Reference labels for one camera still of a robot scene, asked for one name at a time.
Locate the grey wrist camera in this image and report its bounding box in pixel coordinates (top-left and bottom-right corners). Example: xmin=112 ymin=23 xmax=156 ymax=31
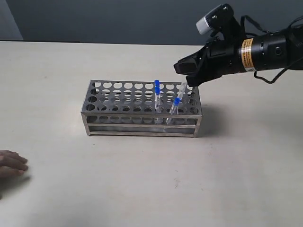
xmin=196 ymin=5 xmax=223 ymax=35

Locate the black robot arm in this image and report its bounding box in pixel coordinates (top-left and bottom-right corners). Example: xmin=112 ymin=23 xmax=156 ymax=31
xmin=174 ymin=4 xmax=303 ymax=87

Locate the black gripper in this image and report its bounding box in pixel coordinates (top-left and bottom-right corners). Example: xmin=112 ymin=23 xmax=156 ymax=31
xmin=174 ymin=3 xmax=246 ymax=87

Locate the blue-capped tube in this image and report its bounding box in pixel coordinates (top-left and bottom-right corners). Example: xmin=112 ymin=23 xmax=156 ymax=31
xmin=155 ymin=86 xmax=163 ymax=124
xmin=178 ymin=81 xmax=187 ymax=101
xmin=154 ymin=80 xmax=160 ymax=87
xmin=166 ymin=97 xmax=180 ymax=125

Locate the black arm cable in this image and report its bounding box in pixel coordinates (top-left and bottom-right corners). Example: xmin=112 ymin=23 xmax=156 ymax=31
xmin=240 ymin=15 xmax=303 ymax=85

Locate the person's bare hand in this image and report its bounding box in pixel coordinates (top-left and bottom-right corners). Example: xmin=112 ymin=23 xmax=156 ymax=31
xmin=0 ymin=149 xmax=29 ymax=200

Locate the stainless steel test tube rack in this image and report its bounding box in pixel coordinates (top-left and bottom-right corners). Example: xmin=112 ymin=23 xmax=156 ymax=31
xmin=81 ymin=80 xmax=202 ymax=138

